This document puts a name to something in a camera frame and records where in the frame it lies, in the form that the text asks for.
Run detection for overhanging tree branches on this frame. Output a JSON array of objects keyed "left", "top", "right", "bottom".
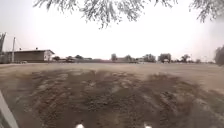
[{"left": 32, "top": 0, "right": 224, "bottom": 30}]

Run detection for row of distant trees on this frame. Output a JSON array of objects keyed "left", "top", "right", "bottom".
[{"left": 52, "top": 52, "right": 203, "bottom": 64}]

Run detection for low brown building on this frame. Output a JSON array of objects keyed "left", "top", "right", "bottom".
[{"left": 3, "top": 48, "right": 56, "bottom": 64}]

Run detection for pale utility pole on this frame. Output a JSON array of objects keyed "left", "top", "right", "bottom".
[{"left": 11, "top": 36, "right": 17, "bottom": 64}]

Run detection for dark green tree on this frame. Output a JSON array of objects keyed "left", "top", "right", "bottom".
[{"left": 214, "top": 45, "right": 224, "bottom": 67}]

